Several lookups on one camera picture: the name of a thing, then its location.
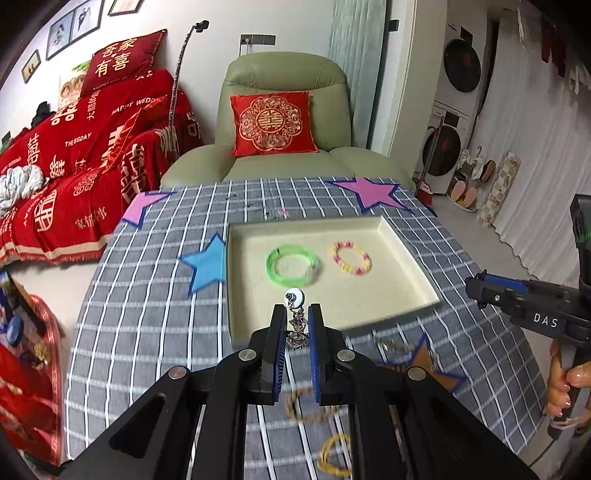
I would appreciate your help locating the small black framed picture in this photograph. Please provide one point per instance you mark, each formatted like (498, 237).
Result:
(31, 65)

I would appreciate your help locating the red embroidered cushion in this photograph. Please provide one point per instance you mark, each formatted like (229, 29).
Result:
(272, 122)

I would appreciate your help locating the cream rectangular tray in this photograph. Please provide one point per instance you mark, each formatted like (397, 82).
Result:
(369, 295)

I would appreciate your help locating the white grey knitted cloth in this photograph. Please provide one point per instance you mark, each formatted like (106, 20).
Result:
(21, 182)

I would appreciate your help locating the red covered sofa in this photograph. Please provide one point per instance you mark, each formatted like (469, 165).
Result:
(69, 152)

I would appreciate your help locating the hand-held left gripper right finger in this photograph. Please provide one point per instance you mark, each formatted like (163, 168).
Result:
(316, 364)

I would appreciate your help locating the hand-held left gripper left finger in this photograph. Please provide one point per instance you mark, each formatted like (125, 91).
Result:
(278, 364)

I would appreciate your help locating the cartoon couple poster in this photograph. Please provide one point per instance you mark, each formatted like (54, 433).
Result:
(71, 87)

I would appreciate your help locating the white dryer machine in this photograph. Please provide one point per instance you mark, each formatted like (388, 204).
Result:
(461, 60)

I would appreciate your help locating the person's right hand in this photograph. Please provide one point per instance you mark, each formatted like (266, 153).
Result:
(558, 387)

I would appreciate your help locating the red hanging garland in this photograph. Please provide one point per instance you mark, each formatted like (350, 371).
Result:
(554, 46)

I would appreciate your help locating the gooseneck camera stand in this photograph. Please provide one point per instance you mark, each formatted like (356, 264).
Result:
(182, 50)

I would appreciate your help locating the beige checked board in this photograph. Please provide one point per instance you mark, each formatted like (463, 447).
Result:
(501, 189)

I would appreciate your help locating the grey checked tablecloth with stars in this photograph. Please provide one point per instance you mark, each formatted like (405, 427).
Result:
(152, 286)

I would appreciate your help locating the green leather armchair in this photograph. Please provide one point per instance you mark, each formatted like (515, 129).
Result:
(277, 74)

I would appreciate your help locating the red patterned rug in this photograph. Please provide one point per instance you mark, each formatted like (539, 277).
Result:
(27, 392)

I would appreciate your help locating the green quilted curtain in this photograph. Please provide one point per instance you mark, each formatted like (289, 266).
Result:
(355, 46)

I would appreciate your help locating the pink slippers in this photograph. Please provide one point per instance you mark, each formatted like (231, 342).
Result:
(464, 196)

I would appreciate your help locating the small red container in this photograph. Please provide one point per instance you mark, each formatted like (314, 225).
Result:
(425, 189)

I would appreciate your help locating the dark wall socket panel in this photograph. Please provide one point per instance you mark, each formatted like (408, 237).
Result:
(257, 40)

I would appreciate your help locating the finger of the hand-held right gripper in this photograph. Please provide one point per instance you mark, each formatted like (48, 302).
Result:
(485, 295)

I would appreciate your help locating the large red pillow gold print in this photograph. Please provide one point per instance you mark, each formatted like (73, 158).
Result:
(120, 60)

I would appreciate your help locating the blue round disc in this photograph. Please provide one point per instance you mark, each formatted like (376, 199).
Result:
(15, 330)

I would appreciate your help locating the black cloth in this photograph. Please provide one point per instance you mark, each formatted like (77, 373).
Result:
(41, 113)

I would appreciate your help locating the brown slipper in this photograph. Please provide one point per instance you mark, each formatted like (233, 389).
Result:
(488, 170)

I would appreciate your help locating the silver sparkly hair clip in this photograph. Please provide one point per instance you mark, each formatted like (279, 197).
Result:
(392, 344)

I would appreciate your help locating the white curtain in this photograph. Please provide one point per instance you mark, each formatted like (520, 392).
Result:
(531, 138)

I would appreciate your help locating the white washing machine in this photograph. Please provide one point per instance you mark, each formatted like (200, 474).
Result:
(441, 143)

